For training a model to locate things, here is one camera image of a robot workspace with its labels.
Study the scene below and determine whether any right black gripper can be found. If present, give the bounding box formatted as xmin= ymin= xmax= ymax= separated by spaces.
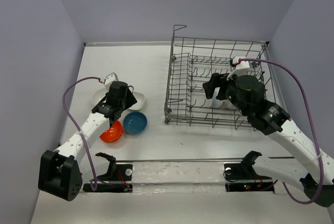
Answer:
xmin=203 ymin=69 xmax=249 ymax=116

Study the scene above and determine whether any white round bowl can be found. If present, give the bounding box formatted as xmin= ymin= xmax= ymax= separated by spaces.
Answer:
xmin=91 ymin=88 xmax=107 ymax=106
xmin=211 ymin=88 xmax=223 ymax=109
xmin=227 ymin=101 xmax=237 ymax=110

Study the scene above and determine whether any blue bowl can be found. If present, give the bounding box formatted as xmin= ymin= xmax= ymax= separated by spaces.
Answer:
xmin=123 ymin=112 xmax=148 ymax=135

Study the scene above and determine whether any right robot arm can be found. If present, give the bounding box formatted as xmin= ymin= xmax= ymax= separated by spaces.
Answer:
xmin=202 ymin=73 xmax=333 ymax=208

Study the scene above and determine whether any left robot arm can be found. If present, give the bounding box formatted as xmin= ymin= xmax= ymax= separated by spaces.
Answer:
xmin=38 ymin=80 xmax=137 ymax=202

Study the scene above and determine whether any white square bowl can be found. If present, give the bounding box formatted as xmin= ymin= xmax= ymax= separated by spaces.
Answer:
xmin=129 ymin=92 xmax=145 ymax=111

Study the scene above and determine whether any orange bowl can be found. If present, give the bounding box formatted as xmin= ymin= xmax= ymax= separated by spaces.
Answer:
xmin=100 ymin=120 xmax=124 ymax=143

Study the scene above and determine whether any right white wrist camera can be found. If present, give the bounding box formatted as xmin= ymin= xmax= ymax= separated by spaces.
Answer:
xmin=227 ymin=55 xmax=250 ymax=80

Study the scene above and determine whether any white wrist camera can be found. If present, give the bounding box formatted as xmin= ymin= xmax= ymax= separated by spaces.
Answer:
xmin=227 ymin=55 xmax=250 ymax=80
xmin=102 ymin=72 xmax=118 ymax=90

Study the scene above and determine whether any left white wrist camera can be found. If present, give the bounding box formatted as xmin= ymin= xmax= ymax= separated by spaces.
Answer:
xmin=102 ymin=72 xmax=118 ymax=90

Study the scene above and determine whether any grey wire dish rack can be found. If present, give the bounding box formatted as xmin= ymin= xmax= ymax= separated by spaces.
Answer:
xmin=164 ymin=24 xmax=267 ymax=129

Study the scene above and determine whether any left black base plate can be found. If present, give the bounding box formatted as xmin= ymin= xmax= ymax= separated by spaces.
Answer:
xmin=82 ymin=152 xmax=133 ymax=193

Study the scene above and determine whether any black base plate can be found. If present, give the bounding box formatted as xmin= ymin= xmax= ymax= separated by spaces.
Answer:
xmin=82 ymin=152 xmax=133 ymax=193
xmin=223 ymin=151 xmax=275 ymax=193

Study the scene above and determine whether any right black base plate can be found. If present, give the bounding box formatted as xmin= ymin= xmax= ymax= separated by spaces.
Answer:
xmin=223 ymin=151 xmax=275 ymax=193

